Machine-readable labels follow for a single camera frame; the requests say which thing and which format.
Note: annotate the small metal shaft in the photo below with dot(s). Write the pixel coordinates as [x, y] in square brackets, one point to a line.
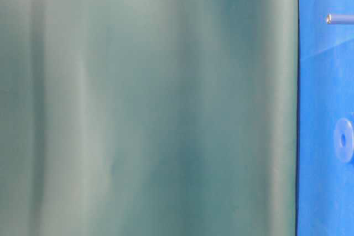
[340, 19]

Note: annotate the small blue plastic gear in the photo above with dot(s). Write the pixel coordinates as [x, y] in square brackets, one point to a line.
[343, 140]

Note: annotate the blurred grey-green foreground panel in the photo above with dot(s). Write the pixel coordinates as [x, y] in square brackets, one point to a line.
[148, 117]

